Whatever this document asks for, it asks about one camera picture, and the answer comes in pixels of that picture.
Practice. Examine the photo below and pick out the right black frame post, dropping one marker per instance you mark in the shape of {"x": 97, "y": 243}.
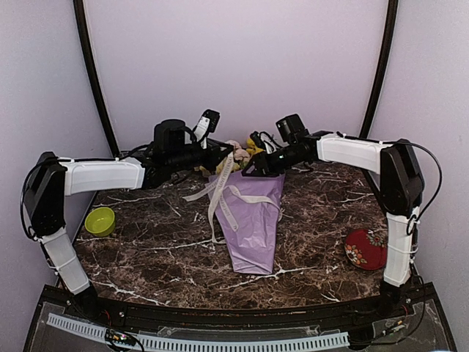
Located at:
{"x": 382, "y": 64}

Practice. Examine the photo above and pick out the pink rose flower stem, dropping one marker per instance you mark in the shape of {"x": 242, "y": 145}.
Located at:
{"x": 240, "y": 155}

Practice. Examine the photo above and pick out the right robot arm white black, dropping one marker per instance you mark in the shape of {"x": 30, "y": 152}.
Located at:
{"x": 399, "y": 191}

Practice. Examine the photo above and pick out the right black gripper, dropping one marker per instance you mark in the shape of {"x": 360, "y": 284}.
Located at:
{"x": 260, "y": 165}

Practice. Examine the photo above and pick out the lime green bowl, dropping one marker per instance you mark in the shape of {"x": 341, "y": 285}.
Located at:
{"x": 100, "y": 222}

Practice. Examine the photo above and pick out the yellow fuzzy poppy stem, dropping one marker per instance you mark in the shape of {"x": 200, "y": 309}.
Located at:
{"x": 252, "y": 149}

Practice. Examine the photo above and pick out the black front table rail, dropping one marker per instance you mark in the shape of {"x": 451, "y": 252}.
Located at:
{"x": 361, "y": 312}

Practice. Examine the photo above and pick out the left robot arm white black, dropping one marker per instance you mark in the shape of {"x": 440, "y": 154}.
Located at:
{"x": 175, "y": 148}

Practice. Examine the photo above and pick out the white slotted cable duct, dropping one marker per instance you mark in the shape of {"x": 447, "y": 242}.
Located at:
{"x": 179, "y": 339}

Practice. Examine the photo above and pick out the red floral dish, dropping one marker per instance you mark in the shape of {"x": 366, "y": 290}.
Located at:
{"x": 366, "y": 249}

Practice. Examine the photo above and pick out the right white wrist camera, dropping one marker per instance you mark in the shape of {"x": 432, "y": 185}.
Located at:
{"x": 265, "y": 141}

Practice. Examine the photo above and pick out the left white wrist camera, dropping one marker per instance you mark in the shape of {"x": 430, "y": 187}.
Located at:
{"x": 206, "y": 125}

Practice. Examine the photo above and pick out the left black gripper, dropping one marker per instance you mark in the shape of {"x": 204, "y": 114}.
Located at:
{"x": 215, "y": 155}

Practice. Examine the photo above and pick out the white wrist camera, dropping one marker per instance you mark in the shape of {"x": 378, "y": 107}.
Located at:
{"x": 265, "y": 141}
{"x": 206, "y": 125}

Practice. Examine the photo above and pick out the pink purple wrapping paper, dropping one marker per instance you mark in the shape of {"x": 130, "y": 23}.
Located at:
{"x": 248, "y": 213}

